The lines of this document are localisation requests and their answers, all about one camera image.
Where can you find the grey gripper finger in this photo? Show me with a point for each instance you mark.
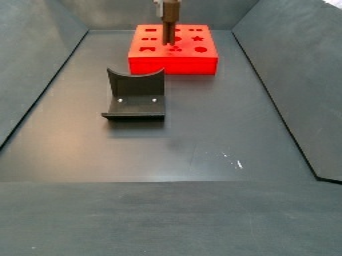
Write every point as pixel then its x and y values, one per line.
pixel 159 7

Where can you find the dark three prong peg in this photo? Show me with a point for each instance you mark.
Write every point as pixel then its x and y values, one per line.
pixel 170 17

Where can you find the red block with shaped holes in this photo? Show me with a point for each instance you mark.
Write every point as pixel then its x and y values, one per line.
pixel 192 56

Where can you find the black curved holder bracket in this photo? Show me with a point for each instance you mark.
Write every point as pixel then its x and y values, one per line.
pixel 138 95

